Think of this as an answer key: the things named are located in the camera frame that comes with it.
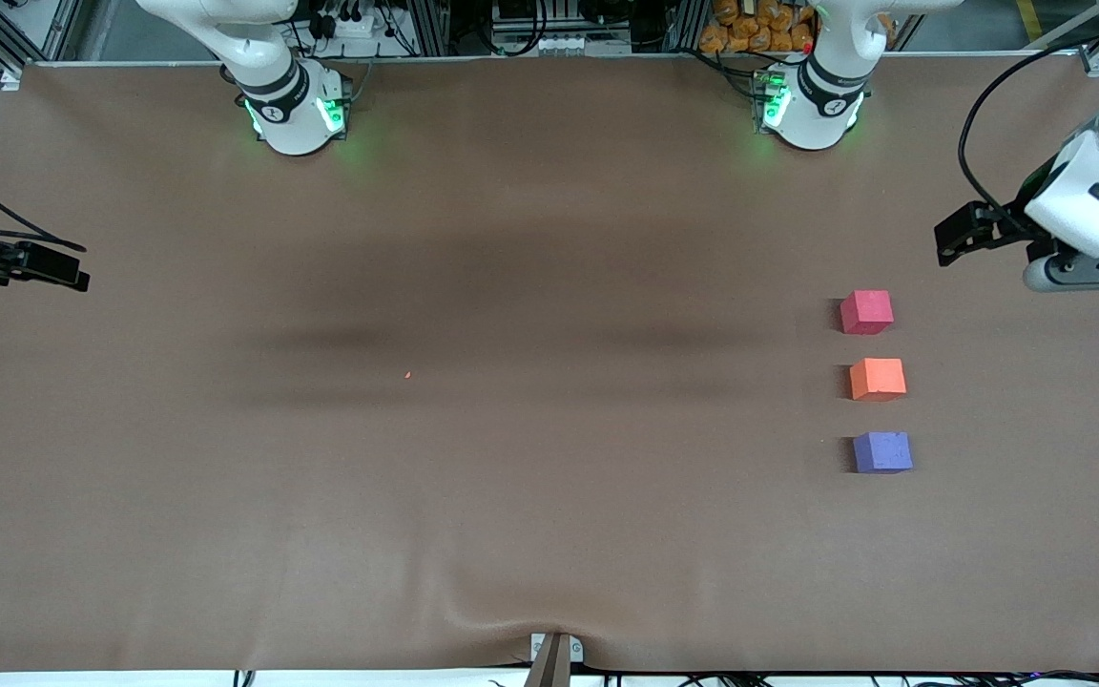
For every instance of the bag of orange items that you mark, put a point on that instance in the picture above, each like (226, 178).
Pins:
(759, 27)

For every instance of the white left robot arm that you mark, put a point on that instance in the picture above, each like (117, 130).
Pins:
(826, 57)

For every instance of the orange foam block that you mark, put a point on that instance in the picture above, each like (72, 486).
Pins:
(878, 379)

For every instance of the metal mat clamp bracket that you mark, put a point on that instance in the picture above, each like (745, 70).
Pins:
(556, 654)

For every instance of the purple foam block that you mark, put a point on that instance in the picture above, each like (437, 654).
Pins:
(883, 452)

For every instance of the white power strip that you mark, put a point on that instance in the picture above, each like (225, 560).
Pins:
(349, 25)

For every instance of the aluminium frame post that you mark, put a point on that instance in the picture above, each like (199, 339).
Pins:
(430, 27)
(693, 24)

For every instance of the white terminal strip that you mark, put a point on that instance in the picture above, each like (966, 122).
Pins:
(549, 44)

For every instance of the aluminium diagonal frame strut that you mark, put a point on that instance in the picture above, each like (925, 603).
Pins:
(6, 38)

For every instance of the red foam block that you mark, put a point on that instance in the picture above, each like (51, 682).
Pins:
(866, 312)

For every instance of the grey base connector box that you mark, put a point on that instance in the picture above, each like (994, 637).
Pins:
(763, 91)
(338, 107)

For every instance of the brown table mat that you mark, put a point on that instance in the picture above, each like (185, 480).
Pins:
(549, 286)

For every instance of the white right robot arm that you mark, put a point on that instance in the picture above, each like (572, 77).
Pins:
(273, 67)

